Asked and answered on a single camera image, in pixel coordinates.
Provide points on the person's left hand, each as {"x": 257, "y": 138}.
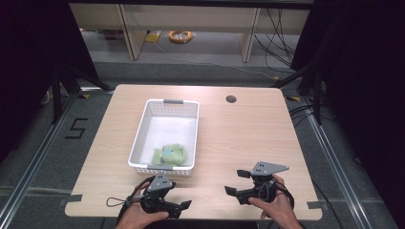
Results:
{"x": 137, "y": 218}

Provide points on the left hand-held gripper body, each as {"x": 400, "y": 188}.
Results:
{"x": 160, "y": 183}

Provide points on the yellow packet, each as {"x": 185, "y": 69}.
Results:
{"x": 153, "y": 37}

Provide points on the aluminium floor rail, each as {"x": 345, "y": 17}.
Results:
{"x": 337, "y": 165}
{"x": 35, "y": 159}

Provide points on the yellow black tape marker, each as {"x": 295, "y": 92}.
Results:
{"x": 293, "y": 98}
{"x": 84, "y": 96}

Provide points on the plain green mitten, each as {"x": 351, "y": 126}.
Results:
{"x": 157, "y": 157}

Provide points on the green mitten with face print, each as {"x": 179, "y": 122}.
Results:
{"x": 175, "y": 154}

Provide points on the grey tape strip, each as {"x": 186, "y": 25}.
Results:
{"x": 74, "y": 198}
{"x": 314, "y": 205}

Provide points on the person's right hand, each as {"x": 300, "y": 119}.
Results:
{"x": 280, "y": 210}

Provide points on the black metal stand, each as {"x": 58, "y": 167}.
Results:
{"x": 316, "y": 95}
{"x": 57, "y": 95}

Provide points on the white plastic basket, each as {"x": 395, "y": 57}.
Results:
{"x": 167, "y": 127}

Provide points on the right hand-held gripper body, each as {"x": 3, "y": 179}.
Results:
{"x": 266, "y": 184}

